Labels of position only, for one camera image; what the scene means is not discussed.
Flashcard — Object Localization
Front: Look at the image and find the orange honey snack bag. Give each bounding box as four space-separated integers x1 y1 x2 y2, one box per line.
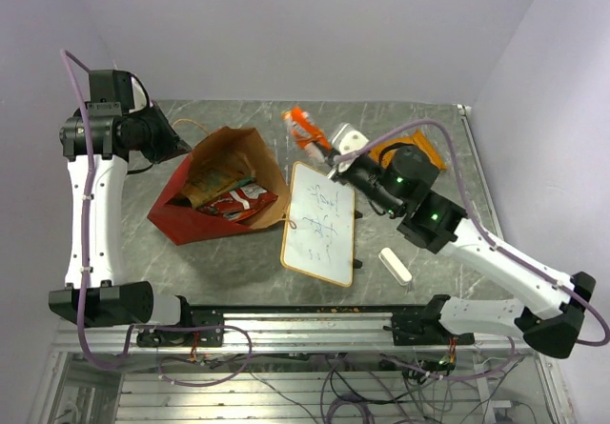
368 130 447 171

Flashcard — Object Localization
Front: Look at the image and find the brown teal chips bag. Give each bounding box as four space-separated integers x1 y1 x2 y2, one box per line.
180 155 255 209

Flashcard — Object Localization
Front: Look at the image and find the red brown paper bag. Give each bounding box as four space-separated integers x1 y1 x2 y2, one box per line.
148 127 290 245

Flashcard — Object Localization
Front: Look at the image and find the orange white Fox's candy bag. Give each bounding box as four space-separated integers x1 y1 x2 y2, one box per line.
281 107 332 163

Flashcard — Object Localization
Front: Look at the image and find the red Doritos bag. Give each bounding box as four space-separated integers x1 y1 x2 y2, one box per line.
196 183 277 223

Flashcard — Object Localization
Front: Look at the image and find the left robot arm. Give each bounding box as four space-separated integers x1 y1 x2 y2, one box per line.
49 70 194 345

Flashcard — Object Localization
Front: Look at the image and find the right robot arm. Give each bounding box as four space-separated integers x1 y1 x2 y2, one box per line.
332 145 596 359

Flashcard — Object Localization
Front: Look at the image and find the yellow framed whiteboard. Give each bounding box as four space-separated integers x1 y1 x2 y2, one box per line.
280 161 356 288

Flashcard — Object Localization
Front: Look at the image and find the white whiteboard eraser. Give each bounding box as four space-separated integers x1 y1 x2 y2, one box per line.
378 247 413 287

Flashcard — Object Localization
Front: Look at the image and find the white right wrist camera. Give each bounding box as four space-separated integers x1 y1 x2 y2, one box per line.
329 123 369 155

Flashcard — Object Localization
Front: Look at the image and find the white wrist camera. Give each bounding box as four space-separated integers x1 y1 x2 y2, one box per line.
329 123 369 155
130 73 153 113

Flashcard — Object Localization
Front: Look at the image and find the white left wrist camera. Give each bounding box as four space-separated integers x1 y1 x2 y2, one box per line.
130 73 153 113

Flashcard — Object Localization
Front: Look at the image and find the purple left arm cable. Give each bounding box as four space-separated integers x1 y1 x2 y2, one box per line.
59 49 254 388

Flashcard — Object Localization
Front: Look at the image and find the aluminium mounting rail frame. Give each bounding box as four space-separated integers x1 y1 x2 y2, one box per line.
28 102 578 424

